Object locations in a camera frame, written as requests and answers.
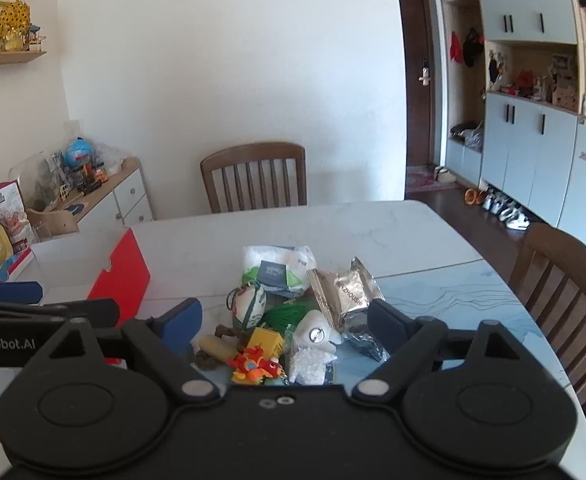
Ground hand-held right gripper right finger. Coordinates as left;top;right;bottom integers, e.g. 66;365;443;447
351;299;526;403

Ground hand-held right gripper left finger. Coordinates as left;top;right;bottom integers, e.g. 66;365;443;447
48;297;221;404

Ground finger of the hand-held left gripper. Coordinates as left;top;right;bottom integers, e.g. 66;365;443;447
0;298;121;331
0;281;44;307

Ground black clear packet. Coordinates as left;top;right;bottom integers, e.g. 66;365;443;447
343;327;391;363

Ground beige capsule toy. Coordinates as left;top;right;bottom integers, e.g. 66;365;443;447
199;336;238;361

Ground red and white cardboard box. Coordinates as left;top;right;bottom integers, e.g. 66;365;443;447
28;225;152;321

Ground egg-shaped plush pendant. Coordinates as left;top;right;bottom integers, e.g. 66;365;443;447
228;282;266;331

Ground white tooth plush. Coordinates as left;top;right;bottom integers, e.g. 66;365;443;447
285;310;344;356

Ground orange fish keychain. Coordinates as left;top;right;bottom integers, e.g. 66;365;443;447
227;347;288;386

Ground white plastic packet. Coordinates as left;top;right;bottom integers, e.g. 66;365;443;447
288;347;338;386

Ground yellow toy block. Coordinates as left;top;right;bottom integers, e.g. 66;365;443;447
247;327;284;358

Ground green tassel ornament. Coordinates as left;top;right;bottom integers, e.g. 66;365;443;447
260;302;318;333

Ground white plastic bag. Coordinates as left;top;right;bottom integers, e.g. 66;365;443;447
242;245;318;297

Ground blue patterned table mat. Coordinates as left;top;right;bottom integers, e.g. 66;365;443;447
283;258;586;480

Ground red and white snack bag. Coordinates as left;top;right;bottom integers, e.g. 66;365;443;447
0;180;34;256

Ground dark blue small box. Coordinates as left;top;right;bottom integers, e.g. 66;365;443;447
259;261;288;286

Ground glass fish bowl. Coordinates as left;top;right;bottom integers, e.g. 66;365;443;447
10;152;74;211

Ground white sideboard cabinet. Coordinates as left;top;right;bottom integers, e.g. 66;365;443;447
70;156;156;226

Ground patterned door mat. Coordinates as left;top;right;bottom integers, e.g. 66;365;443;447
405;166;466;193

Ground clear crumpled plastic bag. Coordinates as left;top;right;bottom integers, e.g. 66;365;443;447
95;142;124;173

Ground blue globe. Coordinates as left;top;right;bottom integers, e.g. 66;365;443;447
64;137;95;167

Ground row of white shoes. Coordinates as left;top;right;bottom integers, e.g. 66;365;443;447
483;191;531;231

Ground wooden slat-back chair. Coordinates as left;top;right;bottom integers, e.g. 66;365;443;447
508;222;586;416
200;142;308;214

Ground miniature house model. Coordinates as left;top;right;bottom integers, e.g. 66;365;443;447
25;24;48;53

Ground golden flower ornament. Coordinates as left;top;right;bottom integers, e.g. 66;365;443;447
0;0;31;52

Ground black hanging bag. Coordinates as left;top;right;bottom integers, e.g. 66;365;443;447
463;27;484;67

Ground brown door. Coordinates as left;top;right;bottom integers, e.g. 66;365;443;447
395;0;436;168

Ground brown braided cord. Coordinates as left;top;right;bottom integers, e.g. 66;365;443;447
194;324;248;372

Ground wooden wall shelf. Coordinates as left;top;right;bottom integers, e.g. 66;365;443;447
0;50;48;69

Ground grey wall cabinet unit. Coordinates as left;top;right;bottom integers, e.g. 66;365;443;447
435;0;586;263

